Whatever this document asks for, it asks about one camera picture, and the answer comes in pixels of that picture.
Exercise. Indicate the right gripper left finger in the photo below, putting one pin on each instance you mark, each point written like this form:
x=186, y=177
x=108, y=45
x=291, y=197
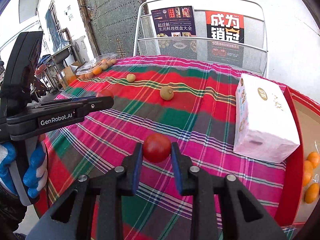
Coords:
x=71, y=216

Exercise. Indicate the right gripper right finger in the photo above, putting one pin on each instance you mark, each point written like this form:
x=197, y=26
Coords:
x=223, y=208

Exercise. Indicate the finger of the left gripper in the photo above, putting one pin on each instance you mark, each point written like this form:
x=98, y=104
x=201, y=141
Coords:
x=47, y=116

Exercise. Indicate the red tomato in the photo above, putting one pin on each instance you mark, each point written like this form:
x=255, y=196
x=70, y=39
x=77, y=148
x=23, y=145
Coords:
x=156, y=148
x=105, y=93

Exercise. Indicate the blue white gloved hand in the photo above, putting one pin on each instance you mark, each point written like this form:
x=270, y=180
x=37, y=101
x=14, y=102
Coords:
x=31, y=171

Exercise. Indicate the metal shelf cart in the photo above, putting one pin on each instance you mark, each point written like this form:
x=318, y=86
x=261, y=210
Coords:
x=51, y=66

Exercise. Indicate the cardboard box on floor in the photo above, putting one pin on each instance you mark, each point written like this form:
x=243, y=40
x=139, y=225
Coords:
x=68, y=74

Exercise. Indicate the red cardboard box tray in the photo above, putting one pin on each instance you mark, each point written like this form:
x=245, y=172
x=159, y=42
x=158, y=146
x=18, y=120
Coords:
x=292, y=209

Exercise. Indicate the clear plastic fruit container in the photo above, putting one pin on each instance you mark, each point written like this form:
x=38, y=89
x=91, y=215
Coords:
x=96, y=66

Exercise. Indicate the orange under gripper right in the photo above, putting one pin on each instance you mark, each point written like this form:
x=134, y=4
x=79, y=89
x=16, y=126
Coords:
x=311, y=193

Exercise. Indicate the orange under gripper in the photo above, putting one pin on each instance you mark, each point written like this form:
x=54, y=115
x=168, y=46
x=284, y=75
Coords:
x=311, y=193
x=308, y=172

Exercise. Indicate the orange under gripper left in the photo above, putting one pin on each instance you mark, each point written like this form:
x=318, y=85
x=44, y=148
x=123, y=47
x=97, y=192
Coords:
x=308, y=172

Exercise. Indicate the pink tissue pack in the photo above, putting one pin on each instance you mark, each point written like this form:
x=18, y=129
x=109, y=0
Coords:
x=265, y=129

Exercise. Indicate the brown kiwi far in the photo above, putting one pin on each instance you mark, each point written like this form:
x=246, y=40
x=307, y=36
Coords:
x=130, y=78

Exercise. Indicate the brown kiwi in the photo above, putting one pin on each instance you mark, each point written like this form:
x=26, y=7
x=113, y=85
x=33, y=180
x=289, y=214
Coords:
x=130, y=78
x=166, y=93

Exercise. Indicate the orange in box far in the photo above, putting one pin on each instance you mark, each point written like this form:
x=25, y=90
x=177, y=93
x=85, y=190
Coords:
x=314, y=158

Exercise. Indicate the plaid tablecloth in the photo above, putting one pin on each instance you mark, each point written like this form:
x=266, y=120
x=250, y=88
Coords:
x=200, y=118

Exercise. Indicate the brown kiwi near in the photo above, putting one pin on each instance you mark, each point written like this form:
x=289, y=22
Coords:
x=166, y=93

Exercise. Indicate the studded metal door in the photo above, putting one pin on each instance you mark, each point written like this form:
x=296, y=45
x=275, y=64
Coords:
x=110, y=25

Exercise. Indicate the purple cookbook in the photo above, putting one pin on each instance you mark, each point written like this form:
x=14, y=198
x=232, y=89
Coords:
x=174, y=21

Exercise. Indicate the white metal mesh rack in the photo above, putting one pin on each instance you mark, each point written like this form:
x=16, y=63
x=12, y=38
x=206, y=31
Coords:
x=250, y=56

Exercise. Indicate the red black poster book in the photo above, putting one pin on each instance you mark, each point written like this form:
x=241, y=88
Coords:
x=225, y=26

